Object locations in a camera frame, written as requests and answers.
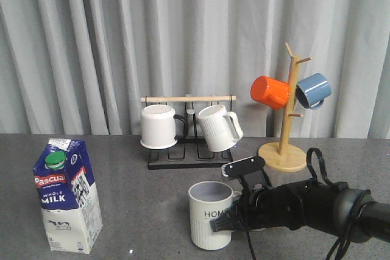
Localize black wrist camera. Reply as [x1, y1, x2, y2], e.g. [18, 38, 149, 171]
[221, 156, 272, 192]

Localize black cable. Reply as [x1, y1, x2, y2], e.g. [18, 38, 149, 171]
[245, 147, 354, 260]

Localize white ribbed mug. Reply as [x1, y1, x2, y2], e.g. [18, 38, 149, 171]
[197, 105, 243, 152]

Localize grey curtain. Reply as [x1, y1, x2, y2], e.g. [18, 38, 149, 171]
[1, 0, 389, 138]

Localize black wire mug rack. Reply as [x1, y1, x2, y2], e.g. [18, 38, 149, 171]
[141, 94, 236, 170]

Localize blue mug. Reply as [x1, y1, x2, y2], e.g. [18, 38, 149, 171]
[296, 73, 332, 110]

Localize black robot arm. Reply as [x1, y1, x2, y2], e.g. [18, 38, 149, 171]
[210, 179, 389, 243]

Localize wooden mug tree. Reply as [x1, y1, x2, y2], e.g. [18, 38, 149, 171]
[258, 43, 313, 172]

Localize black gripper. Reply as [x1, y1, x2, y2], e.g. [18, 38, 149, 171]
[210, 179, 338, 232]

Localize orange mug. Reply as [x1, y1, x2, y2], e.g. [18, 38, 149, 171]
[250, 76, 291, 110]

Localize white mug black handle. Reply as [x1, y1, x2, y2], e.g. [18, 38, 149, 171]
[140, 104, 188, 150]

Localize Pascual whole milk carton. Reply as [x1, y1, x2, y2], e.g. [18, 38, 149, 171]
[33, 138, 103, 254]

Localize cream HOME cup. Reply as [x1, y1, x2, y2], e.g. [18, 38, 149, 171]
[188, 181, 241, 250]

